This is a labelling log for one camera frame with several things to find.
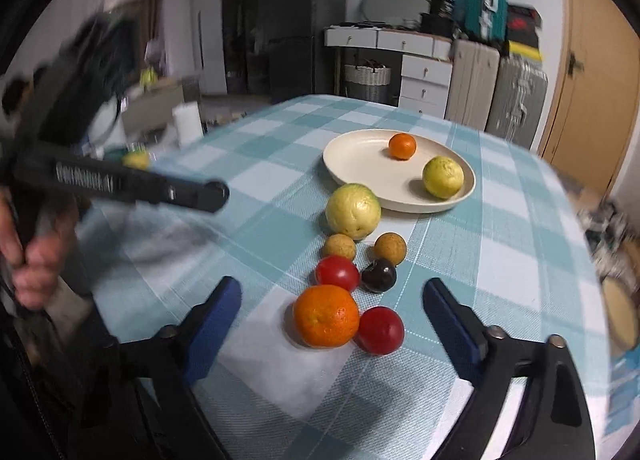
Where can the white drawer cabinet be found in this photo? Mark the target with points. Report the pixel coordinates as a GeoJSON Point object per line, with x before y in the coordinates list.
{"type": "Point", "coordinates": [425, 74]}

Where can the green-yellow pear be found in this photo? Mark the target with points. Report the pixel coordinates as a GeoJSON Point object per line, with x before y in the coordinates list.
{"type": "Point", "coordinates": [443, 177]}

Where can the person's left hand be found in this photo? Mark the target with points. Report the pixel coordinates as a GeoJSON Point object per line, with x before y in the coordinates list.
{"type": "Point", "coordinates": [40, 255]}

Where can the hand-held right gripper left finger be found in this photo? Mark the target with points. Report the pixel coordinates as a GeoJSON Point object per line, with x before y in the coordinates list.
{"type": "Point", "coordinates": [212, 335]}

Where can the yellow fruit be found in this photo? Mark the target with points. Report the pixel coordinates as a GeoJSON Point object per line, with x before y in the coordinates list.
{"type": "Point", "coordinates": [136, 159]}

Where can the grey white wicker basket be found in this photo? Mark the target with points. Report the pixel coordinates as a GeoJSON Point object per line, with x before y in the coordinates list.
{"type": "Point", "coordinates": [367, 82]}

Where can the oval metal frame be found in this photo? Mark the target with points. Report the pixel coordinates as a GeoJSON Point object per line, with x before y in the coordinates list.
{"type": "Point", "coordinates": [370, 2]}

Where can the brown longan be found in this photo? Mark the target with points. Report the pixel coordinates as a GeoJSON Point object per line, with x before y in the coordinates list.
{"type": "Point", "coordinates": [390, 248]}

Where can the white paper towel roll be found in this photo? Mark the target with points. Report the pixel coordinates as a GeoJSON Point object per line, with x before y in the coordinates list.
{"type": "Point", "coordinates": [187, 123]}

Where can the silver suitcase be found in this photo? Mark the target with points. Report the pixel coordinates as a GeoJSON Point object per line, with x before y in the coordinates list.
{"type": "Point", "coordinates": [517, 99]}

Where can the large orange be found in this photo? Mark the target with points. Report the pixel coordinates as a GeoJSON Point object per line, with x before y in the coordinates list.
{"type": "Point", "coordinates": [326, 316]}

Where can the black box with red print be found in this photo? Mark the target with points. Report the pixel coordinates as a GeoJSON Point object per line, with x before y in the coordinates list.
{"type": "Point", "coordinates": [524, 24]}

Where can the wooden door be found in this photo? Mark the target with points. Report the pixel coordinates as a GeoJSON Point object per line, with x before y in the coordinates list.
{"type": "Point", "coordinates": [600, 69]}

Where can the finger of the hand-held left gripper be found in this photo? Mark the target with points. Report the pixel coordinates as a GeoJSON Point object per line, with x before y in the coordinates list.
{"type": "Point", "coordinates": [195, 194]}

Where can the beige suitcase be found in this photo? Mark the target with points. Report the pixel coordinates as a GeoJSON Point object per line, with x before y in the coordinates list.
{"type": "Point", "coordinates": [472, 84]}

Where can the black refrigerator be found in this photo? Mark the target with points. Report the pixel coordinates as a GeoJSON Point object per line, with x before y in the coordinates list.
{"type": "Point", "coordinates": [305, 24]}

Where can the round wooden board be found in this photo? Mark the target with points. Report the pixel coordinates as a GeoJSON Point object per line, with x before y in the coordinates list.
{"type": "Point", "coordinates": [620, 315]}

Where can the small tangerine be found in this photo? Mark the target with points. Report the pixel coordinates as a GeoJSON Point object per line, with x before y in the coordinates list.
{"type": "Point", "coordinates": [402, 146]}

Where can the dark purple plum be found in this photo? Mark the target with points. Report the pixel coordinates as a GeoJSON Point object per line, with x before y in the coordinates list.
{"type": "Point", "coordinates": [379, 276]}

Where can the black bag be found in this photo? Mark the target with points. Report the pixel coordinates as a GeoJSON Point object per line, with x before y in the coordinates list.
{"type": "Point", "coordinates": [442, 14]}

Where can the dark plum bottom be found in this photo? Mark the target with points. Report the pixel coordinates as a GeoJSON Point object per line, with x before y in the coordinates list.
{"type": "Point", "coordinates": [380, 331]}

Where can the teal checkered tablecloth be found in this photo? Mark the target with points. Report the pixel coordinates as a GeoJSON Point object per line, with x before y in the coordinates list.
{"type": "Point", "coordinates": [250, 240]}

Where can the yellow flat box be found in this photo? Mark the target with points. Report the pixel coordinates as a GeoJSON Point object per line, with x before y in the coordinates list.
{"type": "Point", "coordinates": [525, 52]}

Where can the large green-yellow citrus fruit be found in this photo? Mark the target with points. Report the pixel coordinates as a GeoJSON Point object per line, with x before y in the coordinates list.
{"type": "Point", "coordinates": [353, 211]}

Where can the red tomato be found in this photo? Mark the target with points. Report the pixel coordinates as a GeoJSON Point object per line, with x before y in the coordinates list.
{"type": "Point", "coordinates": [337, 273]}

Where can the cream round plate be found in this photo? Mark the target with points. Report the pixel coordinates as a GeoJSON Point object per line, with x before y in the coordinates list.
{"type": "Point", "coordinates": [365, 159]}

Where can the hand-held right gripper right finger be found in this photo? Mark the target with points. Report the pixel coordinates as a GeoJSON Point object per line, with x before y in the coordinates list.
{"type": "Point", "coordinates": [450, 330]}

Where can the brown kiwi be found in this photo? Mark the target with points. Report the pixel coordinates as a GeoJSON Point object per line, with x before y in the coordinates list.
{"type": "Point", "coordinates": [339, 247]}

